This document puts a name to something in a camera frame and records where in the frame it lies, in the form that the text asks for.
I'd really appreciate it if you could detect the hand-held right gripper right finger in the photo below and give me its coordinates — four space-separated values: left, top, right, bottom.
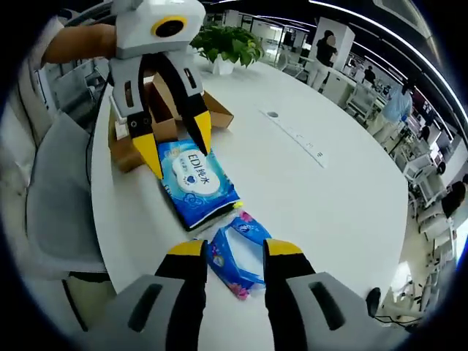
263 238 371 351

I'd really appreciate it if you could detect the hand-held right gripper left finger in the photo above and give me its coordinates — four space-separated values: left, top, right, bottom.
105 239 209 351

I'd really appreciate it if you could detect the blue floral soft packet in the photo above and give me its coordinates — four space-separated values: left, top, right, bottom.
204 210 273 301

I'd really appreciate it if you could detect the brown cardboard shoe box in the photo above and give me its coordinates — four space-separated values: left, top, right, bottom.
108 69 235 174

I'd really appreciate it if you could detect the blue wet wipes pack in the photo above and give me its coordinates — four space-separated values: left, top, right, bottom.
155 138 244 233

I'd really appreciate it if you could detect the potted green plant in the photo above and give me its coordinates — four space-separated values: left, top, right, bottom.
189 25 265 76

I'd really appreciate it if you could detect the black computer mouse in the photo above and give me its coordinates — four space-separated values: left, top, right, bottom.
366 287 383 317

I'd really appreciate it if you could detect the person's white shirt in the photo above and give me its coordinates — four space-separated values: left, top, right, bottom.
12 16 65 154

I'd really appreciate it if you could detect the white table socket strip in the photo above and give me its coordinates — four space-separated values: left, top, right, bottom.
257 104 331 170

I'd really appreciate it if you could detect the grey mesh office chair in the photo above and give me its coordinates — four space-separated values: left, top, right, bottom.
25 111 107 276

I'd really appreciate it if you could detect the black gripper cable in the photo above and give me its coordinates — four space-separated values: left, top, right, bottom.
84 72 111 186

